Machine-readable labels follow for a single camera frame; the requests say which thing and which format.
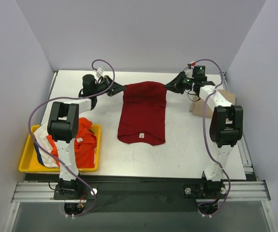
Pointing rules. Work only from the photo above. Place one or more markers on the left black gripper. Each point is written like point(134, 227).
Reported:
point(110, 87)

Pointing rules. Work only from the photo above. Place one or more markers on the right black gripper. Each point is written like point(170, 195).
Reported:
point(181, 82)

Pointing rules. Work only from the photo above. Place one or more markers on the dark red t shirt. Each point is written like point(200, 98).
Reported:
point(143, 114)

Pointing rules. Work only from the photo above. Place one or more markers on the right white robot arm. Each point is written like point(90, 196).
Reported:
point(227, 119)

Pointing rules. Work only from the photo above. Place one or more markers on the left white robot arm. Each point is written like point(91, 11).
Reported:
point(63, 127)

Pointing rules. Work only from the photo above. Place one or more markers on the orange t shirt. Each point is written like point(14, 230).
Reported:
point(85, 145)

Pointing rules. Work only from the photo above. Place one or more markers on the white t shirt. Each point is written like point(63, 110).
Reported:
point(41, 137)

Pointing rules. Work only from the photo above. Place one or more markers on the navy blue t shirt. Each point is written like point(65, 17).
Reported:
point(39, 157)

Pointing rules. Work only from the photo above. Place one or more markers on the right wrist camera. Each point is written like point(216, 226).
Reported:
point(191, 65)

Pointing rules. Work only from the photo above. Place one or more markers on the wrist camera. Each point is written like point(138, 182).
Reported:
point(100, 70)
point(191, 65)

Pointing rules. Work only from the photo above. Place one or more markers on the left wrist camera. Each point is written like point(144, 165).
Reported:
point(100, 70)

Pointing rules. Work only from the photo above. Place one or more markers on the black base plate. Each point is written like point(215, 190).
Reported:
point(142, 194)

